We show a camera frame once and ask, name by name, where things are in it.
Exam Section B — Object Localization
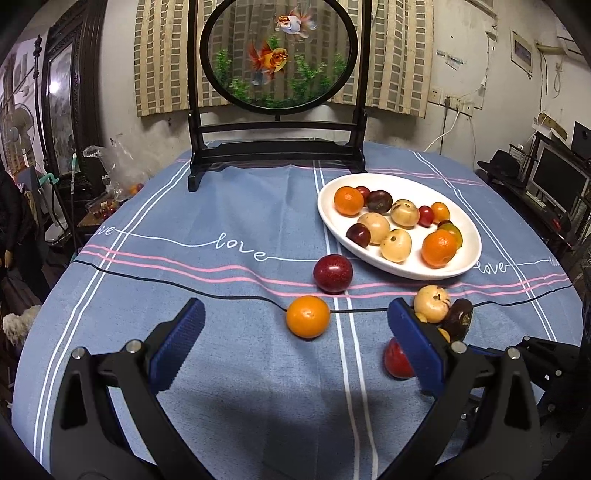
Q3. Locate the electric fan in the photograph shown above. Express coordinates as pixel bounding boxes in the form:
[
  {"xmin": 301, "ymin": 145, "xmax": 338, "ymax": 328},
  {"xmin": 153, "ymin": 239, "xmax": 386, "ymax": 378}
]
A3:
[{"xmin": 0, "ymin": 104, "xmax": 38, "ymax": 171}]

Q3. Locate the white cable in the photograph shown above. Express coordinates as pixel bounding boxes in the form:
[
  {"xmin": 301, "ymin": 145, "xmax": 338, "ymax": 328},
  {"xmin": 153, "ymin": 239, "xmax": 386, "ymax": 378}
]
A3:
[{"xmin": 422, "ymin": 108, "xmax": 462, "ymax": 153}]

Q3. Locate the blue striped tablecloth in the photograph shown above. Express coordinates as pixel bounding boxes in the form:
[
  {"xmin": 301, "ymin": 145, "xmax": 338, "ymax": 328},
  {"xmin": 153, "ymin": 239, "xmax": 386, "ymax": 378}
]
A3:
[{"xmin": 11, "ymin": 141, "xmax": 583, "ymax": 480}]

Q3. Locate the white fluffy thing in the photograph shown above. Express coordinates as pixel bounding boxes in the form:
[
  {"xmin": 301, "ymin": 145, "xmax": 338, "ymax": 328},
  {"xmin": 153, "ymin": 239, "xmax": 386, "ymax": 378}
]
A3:
[{"xmin": 2, "ymin": 305, "xmax": 42, "ymax": 345}]

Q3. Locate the striped beige curtain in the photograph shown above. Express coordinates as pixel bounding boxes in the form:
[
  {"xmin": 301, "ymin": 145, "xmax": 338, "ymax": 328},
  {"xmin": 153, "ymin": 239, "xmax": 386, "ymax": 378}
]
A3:
[{"xmin": 134, "ymin": 0, "xmax": 435, "ymax": 119}]

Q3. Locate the large orange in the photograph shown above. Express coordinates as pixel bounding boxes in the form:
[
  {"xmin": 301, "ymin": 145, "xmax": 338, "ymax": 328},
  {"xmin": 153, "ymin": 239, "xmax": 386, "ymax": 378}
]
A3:
[
  {"xmin": 333, "ymin": 185, "xmax": 365, "ymax": 217},
  {"xmin": 421, "ymin": 229, "xmax": 459, "ymax": 269}
]

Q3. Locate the framed wall picture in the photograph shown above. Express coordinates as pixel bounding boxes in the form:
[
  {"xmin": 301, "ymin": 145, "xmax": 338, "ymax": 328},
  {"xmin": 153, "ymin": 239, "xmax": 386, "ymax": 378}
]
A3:
[{"xmin": 511, "ymin": 30, "xmax": 534, "ymax": 75}]

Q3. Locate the white oval plate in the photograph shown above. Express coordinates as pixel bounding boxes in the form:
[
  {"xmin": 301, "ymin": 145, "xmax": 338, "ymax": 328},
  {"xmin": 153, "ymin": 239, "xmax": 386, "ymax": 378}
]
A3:
[{"xmin": 317, "ymin": 174, "xmax": 483, "ymax": 280}]

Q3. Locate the clear plastic bag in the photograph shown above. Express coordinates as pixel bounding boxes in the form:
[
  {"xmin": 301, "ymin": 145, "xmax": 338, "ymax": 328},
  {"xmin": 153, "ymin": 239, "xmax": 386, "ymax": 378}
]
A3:
[{"xmin": 83, "ymin": 136, "xmax": 149, "ymax": 200}]

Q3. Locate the computer monitor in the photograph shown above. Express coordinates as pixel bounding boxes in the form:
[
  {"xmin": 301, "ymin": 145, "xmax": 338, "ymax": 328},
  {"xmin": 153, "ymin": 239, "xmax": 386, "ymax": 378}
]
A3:
[{"xmin": 529, "ymin": 145, "xmax": 591, "ymax": 214}]

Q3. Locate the black pole stand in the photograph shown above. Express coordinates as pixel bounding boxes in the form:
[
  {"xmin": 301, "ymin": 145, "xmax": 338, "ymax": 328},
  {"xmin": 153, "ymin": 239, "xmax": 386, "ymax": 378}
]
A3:
[{"xmin": 31, "ymin": 36, "xmax": 52, "ymax": 178}]

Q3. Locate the black desk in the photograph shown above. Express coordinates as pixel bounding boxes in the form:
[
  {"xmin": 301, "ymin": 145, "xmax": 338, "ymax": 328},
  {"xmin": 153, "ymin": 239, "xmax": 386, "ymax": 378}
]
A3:
[{"xmin": 475, "ymin": 159, "xmax": 591, "ymax": 259}]

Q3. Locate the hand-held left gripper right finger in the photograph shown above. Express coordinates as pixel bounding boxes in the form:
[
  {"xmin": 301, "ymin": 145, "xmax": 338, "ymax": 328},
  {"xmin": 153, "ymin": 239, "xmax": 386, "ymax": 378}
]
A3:
[{"xmin": 374, "ymin": 298, "xmax": 543, "ymax": 480}]

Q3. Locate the black speaker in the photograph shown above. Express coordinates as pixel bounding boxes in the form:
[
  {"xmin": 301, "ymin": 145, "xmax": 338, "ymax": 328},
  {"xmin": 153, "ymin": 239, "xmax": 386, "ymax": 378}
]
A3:
[{"xmin": 571, "ymin": 121, "xmax": 591, "ymax": 153}]

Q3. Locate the dark wooden framed panel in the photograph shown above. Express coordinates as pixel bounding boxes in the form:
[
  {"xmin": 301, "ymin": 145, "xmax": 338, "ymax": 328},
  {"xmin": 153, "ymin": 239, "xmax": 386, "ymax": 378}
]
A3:
[{"xmin": 41, "ymin": 0, "xmax": 109, "ymax": 185}]

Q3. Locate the tan fruit with dimple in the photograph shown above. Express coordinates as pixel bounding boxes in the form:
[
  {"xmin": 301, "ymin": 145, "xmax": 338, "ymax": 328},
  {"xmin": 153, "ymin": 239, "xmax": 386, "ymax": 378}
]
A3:
[{"xmin": 413, "ymin": 285, "xmax": 451, "ymax": 324}]

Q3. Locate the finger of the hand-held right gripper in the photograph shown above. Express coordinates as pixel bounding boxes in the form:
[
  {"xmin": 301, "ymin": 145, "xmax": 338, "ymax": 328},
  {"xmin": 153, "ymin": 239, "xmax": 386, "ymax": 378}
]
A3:
[{"xmin": 521, "ymin": 336, "xmax": 589, "ymax": 402}]

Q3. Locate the round goldfish screen with stand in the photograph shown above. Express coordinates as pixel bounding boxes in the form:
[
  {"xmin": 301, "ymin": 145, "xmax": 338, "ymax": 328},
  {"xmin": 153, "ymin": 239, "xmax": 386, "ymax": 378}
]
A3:
[{"xmin": 187, "ymin": 0, "xmax": 372, "ymax": 193}]

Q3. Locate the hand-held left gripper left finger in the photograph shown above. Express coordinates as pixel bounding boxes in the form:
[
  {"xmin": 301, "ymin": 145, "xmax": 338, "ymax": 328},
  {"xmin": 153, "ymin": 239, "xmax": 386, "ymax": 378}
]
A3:
[{"xmin": 48, "ymin": 298, "xmax": 213, "ymax": 480}]

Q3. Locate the white paper wall note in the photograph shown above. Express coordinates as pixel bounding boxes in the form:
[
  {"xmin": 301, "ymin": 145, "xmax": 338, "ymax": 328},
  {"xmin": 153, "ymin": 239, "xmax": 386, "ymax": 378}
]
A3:
[{"xmin": 436, "ymin": 50, "xmax": 468, "ymax": 71}]

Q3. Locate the dark green fruit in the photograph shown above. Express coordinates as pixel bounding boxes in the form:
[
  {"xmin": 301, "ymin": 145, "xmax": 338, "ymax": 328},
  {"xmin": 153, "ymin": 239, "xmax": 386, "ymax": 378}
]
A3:
[{"xmin": 436, "ymin": 219, "xmax": 464, "ymax": 250}]

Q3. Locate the black hat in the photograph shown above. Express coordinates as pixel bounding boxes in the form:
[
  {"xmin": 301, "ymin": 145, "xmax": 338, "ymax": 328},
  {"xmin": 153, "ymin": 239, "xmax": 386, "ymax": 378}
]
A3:
[{"xmin": 478, "ymin": 148, "xmax": 527, "ymax": 182}]

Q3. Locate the dark brown purple fruit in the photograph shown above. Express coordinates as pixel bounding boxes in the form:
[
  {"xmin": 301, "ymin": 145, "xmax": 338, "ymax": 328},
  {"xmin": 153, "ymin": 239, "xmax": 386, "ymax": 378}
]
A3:
[{"xmin": 366, "ymin": 189, "xmax": 394, "ymax": 215}]

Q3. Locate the tan fruit with holes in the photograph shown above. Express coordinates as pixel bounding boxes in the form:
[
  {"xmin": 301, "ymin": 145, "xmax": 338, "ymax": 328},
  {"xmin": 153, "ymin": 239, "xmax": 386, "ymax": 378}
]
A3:
[{"xmin": 390, "ymin": 198, "xmax": 421, "ymax": 230}]

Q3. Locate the tan round fruit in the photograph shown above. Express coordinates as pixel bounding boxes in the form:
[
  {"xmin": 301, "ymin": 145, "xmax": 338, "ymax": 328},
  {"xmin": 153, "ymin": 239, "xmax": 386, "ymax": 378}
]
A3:
[
  {"xmin": 380, "ymin": 228, "xmax": 413, "ymax": 264},
  {"xmin": 357, "ymin": 212, "xmax": 392, "ymax": 246}
]

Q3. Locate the dark red round fruit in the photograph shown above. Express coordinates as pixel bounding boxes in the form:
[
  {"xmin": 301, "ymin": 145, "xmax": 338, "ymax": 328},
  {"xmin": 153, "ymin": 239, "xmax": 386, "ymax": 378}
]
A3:
[
  {"xmin": 345, "ymin": 222, "xmax": 372, "ymax": 248},
  {"xmin": 313, "ymin": 254, "xmax": 354, "ymax": 295}
]

